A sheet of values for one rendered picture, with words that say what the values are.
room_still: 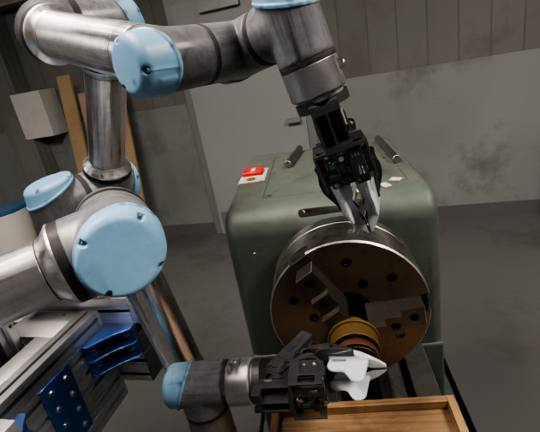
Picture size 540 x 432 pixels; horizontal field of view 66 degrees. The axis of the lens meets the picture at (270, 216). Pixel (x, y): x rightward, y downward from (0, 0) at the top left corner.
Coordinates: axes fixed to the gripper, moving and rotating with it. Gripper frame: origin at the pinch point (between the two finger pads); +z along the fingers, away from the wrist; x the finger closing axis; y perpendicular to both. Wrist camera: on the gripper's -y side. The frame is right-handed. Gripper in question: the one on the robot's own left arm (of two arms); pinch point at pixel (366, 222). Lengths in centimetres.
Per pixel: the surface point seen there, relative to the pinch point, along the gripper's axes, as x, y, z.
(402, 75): 61, -295, 20
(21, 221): -320, -297, 10
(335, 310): -10.4, -3.8, 15.9
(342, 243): -5.6, -11.0, 7.4
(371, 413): -12.0, -4.5, 41.6
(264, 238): -23.1, -26.5, 7.4
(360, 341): -7.5, 2.2, 18.9
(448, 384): 6, -46, 81
